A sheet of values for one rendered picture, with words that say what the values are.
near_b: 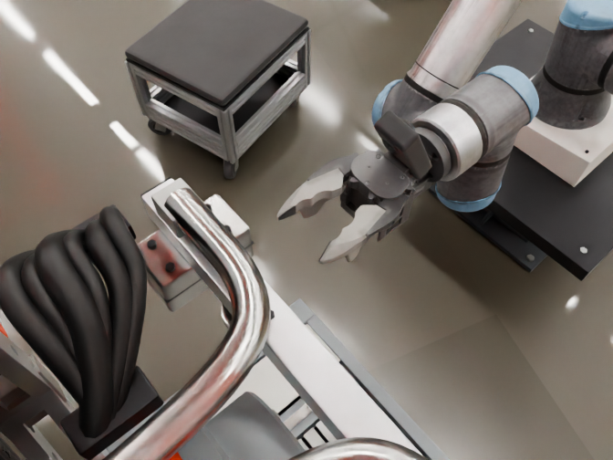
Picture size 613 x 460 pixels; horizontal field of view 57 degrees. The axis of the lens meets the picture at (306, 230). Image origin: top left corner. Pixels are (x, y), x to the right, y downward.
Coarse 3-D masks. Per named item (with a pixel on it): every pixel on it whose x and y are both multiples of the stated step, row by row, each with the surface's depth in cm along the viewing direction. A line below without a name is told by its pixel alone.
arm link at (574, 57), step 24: (576, 0) 114; (600, 0) 113; (576, 24) 113; (600, 24) 110; (552, 48) 123; (576, 48) 116; (600, 48) 113; (552, 72) 125; (576, 72) 120; (600, 72) 114
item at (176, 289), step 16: (224, 208) 48; (224, 224) 48; (240, 224) 48; (144, 240) 47; (160, 240) 47; (240, 240) 48; (144, 256) 46; (160, 256) 46; (176, 256) 46; (160, 272) 45; (176, 272) 45; (192, 272) 46; (160, 288) 45; (176, 288) 46; (192, 288) 48; (176, 304) 48
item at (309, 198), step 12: (312, 180) 65; (324, 180) 65; (336, 180) 65; (300, 192) 64; (312, 192) 64; (324, 192) 64; (336, 192) 64; (288, 204) 63; (300, 204) 64; (312, 204) 65; (288, 216) 64
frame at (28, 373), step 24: (0, 336) 53; (0, 360) 51; (24, 360) 56; (0, 384) 58; (24, 384) 56; (48, 384) 59; (0, 408) 56; (24, 408) 59; (48, 408) 60; (72, 408) 63; (24, 432) 59; (48, 456) 60; (96, 456) 62
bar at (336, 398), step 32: (160, 224) 46; (192, 256) 42; (224, 288) 41; (288, 320) 40; (288, 352) 38; (320, 352) 38; (320, 384) 37; (352, 384) 37; (320, 416) 38; (352, 416) 36; (384, 416) 36; (416, 448) 35
